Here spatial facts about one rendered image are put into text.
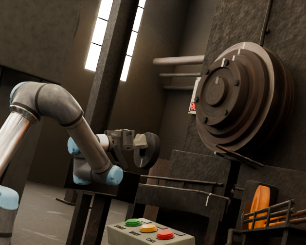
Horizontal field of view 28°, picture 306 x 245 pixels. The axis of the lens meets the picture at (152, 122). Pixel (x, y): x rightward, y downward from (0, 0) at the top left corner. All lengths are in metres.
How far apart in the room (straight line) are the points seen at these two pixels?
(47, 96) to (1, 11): 2.71
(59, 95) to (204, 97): 0.69
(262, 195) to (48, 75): 3.20
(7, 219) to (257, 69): 1.11
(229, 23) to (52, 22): 2.30
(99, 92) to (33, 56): 4.52
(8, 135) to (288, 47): 1.19
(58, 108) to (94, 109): 7.20
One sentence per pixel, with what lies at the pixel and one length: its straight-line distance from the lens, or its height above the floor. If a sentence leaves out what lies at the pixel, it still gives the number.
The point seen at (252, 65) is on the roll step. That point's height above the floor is 1.24.
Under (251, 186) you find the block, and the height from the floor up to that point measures 0.77.
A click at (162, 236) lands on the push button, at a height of 0.60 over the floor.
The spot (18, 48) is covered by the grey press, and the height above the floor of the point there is 1.43.
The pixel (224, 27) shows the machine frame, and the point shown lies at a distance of 2.96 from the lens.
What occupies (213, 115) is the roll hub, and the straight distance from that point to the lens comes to 2.45.
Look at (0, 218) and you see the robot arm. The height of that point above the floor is 0.50.
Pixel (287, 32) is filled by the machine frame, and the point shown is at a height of 1.44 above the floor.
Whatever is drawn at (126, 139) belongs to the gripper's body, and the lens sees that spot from 2.47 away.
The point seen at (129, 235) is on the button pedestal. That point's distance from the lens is 1.50.
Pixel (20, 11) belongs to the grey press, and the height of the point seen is 1.70.
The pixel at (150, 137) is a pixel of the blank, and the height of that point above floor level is 0.88.
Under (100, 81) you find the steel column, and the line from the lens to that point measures 9.33.
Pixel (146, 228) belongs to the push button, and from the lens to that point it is 1.50.
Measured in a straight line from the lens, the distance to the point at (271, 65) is 2.39.
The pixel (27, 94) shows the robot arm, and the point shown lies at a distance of 2.16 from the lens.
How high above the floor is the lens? 0.74
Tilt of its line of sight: 5 degrees up
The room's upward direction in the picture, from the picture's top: 13 degrees clockwise
